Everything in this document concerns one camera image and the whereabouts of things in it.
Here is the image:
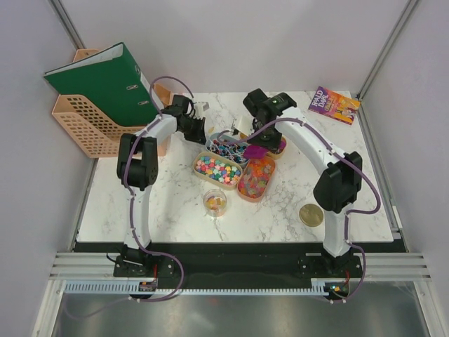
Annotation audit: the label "magenta plastic scoop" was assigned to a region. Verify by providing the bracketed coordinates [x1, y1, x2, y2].
[243, 145, 269, 159]

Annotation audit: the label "clear glass jar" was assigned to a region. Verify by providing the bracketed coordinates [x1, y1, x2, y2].
[203, 189, 227, 218]

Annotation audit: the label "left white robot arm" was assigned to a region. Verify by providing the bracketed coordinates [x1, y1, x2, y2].
[116, 95, 206, 276]

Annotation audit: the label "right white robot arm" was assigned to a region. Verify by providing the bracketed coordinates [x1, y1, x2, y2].
[243, 88, 362, 277]

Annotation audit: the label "peach desk organizer box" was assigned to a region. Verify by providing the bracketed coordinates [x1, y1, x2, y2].
[153, 84, 173, 157]

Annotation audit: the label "beige candy tray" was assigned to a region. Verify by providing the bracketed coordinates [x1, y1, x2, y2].
[192, 152, 243, 190]

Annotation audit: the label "yellow candy tray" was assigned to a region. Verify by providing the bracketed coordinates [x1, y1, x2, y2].
[238, 126, 287, 159]

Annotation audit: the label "blue lollipop tray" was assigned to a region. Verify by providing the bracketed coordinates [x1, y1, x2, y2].
[206, 133, 249, 169]

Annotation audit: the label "Roald Dahl paperback book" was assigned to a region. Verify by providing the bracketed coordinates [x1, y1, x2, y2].
[308, 86, 361, 125]

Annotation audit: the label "pink gummy star tray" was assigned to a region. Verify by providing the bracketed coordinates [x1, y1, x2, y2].
[237, 156, 276, 202]

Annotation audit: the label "peach mesh file basket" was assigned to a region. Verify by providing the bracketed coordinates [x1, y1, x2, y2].
[51, 48, 148, 159]

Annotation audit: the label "gold jar lid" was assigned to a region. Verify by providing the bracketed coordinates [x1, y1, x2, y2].
[299, 204, 324, 227]

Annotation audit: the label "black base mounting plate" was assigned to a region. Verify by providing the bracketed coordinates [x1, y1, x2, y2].
[72, 240, 410, 291]

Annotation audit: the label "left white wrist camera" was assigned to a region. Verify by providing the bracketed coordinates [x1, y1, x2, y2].
[193, 102, 210, 119]

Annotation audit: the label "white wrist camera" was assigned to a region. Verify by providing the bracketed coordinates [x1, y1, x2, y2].
[232, 117, 248, 136]
[193, 102, 210, 119]

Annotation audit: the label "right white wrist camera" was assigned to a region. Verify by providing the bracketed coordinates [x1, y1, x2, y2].
[232, 117, 248, 136]

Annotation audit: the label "green ring binder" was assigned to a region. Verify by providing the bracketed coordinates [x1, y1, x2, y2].
[44, 42, 159, 127]

